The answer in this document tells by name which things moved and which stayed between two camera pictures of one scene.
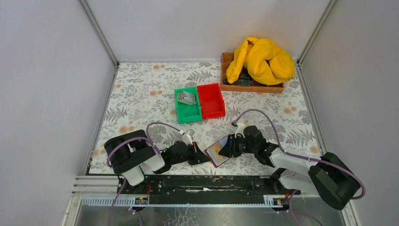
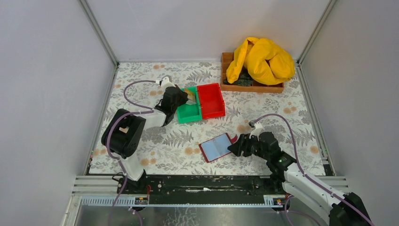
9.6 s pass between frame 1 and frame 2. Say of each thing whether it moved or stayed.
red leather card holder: moved
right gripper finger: moved
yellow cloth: stayed
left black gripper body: moved
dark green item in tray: stayed
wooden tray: stayed
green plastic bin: stayed
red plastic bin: stayed
